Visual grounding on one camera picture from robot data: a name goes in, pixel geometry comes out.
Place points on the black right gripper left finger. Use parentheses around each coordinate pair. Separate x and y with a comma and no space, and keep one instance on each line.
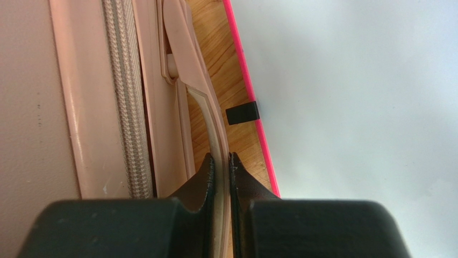
(180,225)

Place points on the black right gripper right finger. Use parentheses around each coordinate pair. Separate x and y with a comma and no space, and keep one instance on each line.
(264,225)

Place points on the pink suitcase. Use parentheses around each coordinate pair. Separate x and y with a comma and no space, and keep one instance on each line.
(104,100)

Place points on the white board pink edge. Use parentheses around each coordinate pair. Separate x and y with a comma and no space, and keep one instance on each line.
(358,100)

